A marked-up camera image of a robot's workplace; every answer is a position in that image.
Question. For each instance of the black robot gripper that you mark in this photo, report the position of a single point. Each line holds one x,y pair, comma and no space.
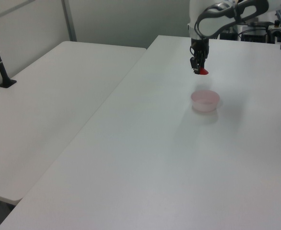
200,48

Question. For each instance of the red toy strawberry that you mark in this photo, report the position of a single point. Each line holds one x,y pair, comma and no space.
204,72

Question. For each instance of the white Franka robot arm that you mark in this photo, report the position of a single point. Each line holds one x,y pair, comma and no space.
214,22

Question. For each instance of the pink plastic bowl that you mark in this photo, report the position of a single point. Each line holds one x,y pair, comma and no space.
205,101

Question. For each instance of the black equipment box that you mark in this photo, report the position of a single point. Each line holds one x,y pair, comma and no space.
253,37

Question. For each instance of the white folding side table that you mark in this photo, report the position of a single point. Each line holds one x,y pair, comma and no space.
47,107

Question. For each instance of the grey metal partition post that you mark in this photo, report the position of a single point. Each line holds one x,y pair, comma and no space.
69,21

